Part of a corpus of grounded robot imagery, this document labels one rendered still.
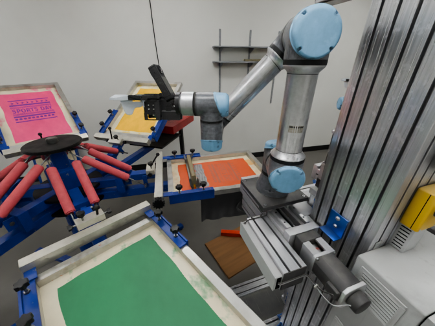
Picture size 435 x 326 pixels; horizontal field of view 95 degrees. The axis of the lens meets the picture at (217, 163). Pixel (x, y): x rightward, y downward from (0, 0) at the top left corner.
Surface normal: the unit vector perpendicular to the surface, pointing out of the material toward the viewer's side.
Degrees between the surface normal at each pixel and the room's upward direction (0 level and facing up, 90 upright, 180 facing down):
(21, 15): 90
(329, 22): 82
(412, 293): 0
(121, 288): 0
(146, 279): 0
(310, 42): 82
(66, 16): 90
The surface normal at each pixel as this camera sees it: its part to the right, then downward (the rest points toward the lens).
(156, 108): -0.09, 0.33
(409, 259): 0.00, -0.88
